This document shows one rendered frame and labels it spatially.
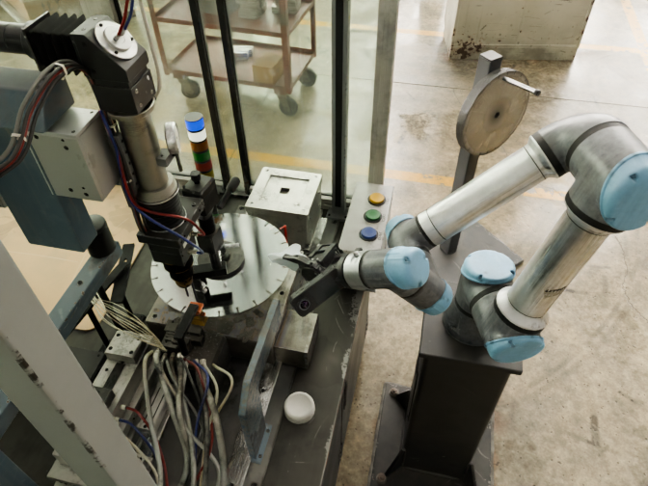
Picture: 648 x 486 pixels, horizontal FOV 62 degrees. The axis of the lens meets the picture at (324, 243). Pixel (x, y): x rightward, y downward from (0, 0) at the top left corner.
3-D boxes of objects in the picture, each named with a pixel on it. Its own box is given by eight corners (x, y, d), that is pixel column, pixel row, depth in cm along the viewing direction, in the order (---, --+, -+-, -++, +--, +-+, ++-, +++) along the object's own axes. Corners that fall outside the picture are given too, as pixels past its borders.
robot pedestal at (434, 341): (491, 404, 204) (547, 276, 150) (490, 514, 177) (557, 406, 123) (386, 384, 210) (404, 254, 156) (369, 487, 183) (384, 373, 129)
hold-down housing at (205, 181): (209, 236, 117) (191, 162, 102) (228, 241, 116) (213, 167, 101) (196, 253, 113) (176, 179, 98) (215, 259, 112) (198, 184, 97)
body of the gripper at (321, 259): (333, 271, 118) (375, 268, 110) (311, 297, 113) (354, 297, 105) (315, 243, 115) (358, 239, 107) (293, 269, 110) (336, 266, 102)
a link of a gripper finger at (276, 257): (281, 243, 119) (315, 256, 116) (265, 259, 116) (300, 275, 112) (279, 232, 117) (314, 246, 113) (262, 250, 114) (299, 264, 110)
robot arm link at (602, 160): (504, 317, 130) (646, 124, 93) (530, 371, 119) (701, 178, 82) (460, 316, 126) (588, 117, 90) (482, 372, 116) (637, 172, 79)
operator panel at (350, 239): (355, 218, 167) (356, 180, 157) (390, 223, 166) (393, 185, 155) (337, 286, 148) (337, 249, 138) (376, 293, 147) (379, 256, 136)
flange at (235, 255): (252, 266, 127) (251, 259, 125) (207, 284, 123) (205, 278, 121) (233, 237, 134) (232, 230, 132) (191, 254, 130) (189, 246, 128)
